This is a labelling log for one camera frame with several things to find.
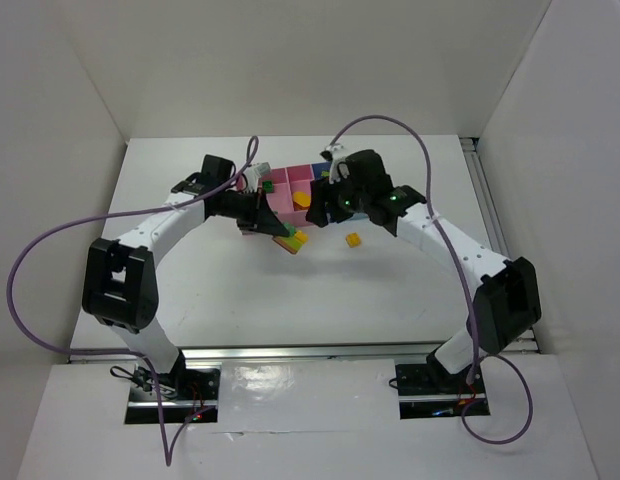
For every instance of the yellow square lego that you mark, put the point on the yellow square lego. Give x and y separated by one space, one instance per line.
353 240

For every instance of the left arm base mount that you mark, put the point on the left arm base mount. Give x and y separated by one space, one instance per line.
197 397

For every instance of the small pink container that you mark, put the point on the small pink container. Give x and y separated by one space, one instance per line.
299 180

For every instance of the dark blue container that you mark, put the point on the dark blue container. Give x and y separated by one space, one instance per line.
316 168

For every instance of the front aluminium rail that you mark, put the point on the front aluminium rail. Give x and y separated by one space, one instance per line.
308 352

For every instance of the orange lego plate stack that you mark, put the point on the orange lego plate stack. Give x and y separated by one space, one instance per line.
292 244

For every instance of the right aluminium rail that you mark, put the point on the right aluminium rail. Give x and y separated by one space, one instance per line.
526 343

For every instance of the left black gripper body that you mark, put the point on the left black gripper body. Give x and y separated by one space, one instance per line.
260 210

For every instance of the large pink container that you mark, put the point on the large pink container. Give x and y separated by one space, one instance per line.
279 200

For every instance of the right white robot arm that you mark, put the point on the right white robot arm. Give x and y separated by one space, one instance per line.
503 292

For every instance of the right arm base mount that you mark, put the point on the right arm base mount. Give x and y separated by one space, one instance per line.
427 392

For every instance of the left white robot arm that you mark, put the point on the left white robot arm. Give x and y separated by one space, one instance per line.
120 287

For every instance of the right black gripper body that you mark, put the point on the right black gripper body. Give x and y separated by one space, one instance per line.
328 204

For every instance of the aluminium rail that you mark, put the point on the aluminium rail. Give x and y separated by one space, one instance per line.
308 352
526 343

